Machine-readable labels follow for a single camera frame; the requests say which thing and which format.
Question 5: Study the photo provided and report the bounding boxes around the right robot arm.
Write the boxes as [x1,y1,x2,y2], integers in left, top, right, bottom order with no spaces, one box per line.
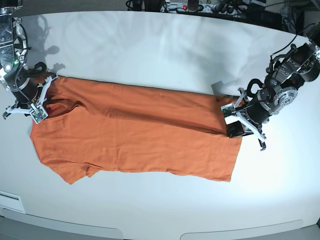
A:
[0,0,47,105]

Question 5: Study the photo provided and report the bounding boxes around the white label sticker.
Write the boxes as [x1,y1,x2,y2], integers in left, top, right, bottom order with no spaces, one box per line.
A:
[0,191,25,214]

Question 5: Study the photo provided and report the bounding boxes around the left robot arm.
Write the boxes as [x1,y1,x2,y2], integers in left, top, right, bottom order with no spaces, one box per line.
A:
[221,23,320,143]

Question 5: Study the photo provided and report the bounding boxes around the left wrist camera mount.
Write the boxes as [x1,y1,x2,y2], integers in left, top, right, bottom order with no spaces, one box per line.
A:
[220,87,267,151]

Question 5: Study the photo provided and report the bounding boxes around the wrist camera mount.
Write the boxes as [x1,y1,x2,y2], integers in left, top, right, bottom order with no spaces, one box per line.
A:
[220,87,267,151]
[2,75,59,124]

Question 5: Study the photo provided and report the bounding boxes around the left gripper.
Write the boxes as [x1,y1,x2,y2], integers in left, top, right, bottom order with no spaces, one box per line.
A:
[227,101,270,138]

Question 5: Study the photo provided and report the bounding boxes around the orange T-shirt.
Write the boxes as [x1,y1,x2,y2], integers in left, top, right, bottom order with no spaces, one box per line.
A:
[30,77,242,184]

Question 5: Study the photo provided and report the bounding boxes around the white power strip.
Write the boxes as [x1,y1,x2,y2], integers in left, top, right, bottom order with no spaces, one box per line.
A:
[165,2,215,14]

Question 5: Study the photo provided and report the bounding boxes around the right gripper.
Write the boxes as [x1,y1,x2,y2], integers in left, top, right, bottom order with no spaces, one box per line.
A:
[11,77,43,107]

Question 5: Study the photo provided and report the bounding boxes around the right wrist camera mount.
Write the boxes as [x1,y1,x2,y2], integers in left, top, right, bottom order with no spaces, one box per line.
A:
[2,75,59,124]

